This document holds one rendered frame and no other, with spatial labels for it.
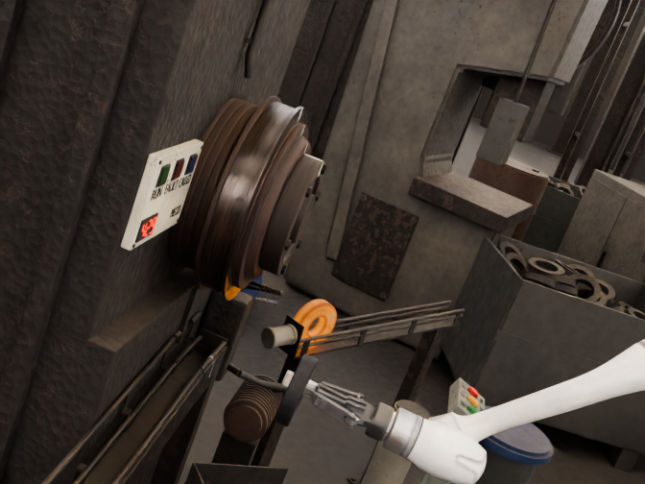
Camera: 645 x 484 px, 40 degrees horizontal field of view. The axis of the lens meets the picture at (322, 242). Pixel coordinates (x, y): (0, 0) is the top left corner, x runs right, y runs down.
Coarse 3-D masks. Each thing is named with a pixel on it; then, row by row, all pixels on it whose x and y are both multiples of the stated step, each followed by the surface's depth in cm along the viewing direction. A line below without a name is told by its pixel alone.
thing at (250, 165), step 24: (264, 120) 186; (288, 120) 186; (264, 144) 182; (240, 168) 180; (264, 168) 179; (240, 192) 179; (216, 216) 180; (240, 216) 178; (216, 240) 182; (216, 264) 186; (216, 288) 195
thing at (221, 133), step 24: (216, 120) 187; (240, 120) 188; (216, 144) 184; (240, 144) 180; (216, 168) 182; (192, 192) 183; (216, 192) 178; (192, 216) 184; (168, 240) 190; (192, 240) 187; (192, 264) 194
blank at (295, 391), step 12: (300, 360) 181; (312, 360) 182; (300, 372) 179; (312, 372) 180; (300, 384) 178; (288, 396) 177; (300, 396) 177; (288, 408) 178; (276, 420) 181; (288, 420) 179
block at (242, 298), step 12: (216, 300) 229; (240, 300) 229; (252, 300) 235; (216, 312) 230; (228, 312) 230; (240, 312) 229; (204, 324) 232; (216, 324) 231; (228, 324) 230; (240, 324) 230; (228, 336) 231; (228, 348) 232; (228, 360) 234
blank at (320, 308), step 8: (312, 304) 254; (320, 304) 254; (328, 304) 257; (304, 312) 253; (312, 312) 253; (320, 312) 256; (328, 312) 258; (304, 320) 252; (312, 320) 255; (320, 320) 261; (328, 320) 260; (304, 328) 254; (320, 328) 261; (328, 328) 262; (304, 336) 256
